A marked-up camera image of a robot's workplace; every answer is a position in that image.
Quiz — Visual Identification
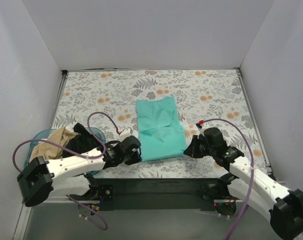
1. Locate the teal t shirt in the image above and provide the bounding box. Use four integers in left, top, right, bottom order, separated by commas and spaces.
136, 96, 187, 162

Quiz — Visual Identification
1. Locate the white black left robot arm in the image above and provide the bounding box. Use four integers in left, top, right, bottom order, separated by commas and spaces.
17, 135, 142, 207

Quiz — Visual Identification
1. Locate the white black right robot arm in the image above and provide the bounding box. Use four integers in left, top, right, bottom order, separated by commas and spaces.
184, 124, 303, 240

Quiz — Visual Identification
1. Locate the clear blue plastic basket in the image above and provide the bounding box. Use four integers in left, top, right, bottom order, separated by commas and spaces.
24, 127, 106, 167

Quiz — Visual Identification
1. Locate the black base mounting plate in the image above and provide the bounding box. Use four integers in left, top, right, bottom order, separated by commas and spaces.
68, 177, 247, 212

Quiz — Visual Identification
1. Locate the black t shirt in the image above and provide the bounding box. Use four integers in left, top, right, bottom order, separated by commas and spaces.
65, 123, 103, 154

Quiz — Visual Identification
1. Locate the floral patterned table mat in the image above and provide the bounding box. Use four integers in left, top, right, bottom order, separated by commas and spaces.
52, 69, 268, 178

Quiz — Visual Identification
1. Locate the beige t shirt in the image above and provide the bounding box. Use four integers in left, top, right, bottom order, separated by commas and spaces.
28, 127, 77, 163

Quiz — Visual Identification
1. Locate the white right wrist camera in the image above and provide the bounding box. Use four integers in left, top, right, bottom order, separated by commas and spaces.
196, 120, 210, 136

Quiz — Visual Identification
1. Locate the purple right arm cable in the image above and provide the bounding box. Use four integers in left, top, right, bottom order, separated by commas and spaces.
196, 118, 256, 240

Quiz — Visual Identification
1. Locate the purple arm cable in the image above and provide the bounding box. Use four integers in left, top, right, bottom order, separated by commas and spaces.
196, 118, 256, 240
12, 112, 122, 231

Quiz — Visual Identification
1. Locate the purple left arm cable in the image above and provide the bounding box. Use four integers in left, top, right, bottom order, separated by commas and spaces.
12, 112, 122, 231

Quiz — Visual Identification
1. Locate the aluminium frame rail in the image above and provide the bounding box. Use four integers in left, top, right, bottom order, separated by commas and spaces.
12, 181, 303, 240

